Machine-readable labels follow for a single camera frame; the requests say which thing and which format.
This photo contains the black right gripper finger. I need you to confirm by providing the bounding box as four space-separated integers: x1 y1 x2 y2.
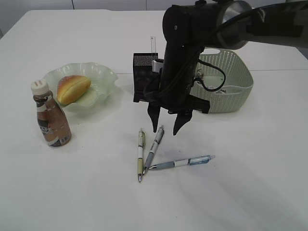
173 110 193 135
147 103 161 132

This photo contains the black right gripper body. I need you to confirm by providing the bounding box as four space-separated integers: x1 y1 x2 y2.
133 89 210 115

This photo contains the grey grip patterned pen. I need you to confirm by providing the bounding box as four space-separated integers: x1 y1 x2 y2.
143 125 165 175

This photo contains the white and beige pen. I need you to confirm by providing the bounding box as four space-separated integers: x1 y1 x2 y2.
137 129 145 183

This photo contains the brown paper ball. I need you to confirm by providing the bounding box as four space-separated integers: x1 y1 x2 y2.
194 68 204 83

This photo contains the blue grey retractable pen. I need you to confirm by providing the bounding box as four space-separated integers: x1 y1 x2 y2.
149 155 215 170

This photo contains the white pink paper ball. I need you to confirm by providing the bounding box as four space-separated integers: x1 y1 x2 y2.
206 86 227 94

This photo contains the clear plastic ruler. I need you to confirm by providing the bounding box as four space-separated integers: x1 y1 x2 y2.
150 36 156 53

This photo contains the golden sugared bread roll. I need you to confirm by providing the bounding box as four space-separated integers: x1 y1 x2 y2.
57 75 91 105

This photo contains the brown coffee drink bottle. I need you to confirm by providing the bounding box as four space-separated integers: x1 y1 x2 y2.
31 79 71 147

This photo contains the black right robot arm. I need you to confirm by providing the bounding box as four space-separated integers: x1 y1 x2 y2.
132 0 308 133

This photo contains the black square pen holder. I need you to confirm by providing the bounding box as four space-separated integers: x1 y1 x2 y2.
133 53 159 103

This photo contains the grey-green woven plastic basket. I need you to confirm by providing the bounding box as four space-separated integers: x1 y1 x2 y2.
190 49 254 113

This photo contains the pale green wavy glass plate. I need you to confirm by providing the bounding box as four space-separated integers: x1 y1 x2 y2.
43 62 118 113

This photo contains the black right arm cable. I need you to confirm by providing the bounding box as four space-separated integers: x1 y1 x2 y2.
143 60 227 102

